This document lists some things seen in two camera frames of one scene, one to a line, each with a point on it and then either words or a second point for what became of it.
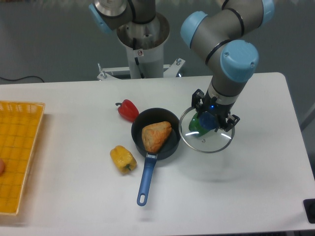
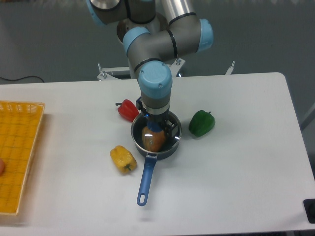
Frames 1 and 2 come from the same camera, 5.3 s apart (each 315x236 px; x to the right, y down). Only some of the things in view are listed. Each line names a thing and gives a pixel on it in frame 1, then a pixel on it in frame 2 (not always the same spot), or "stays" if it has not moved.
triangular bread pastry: (153, 135) stays
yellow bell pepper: (125, 162) stays
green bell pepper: (204, 123) stays
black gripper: (220, 110) -> (171, 128)
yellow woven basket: (19, 124) stays
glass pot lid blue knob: (199, 132) -> (152, 137)
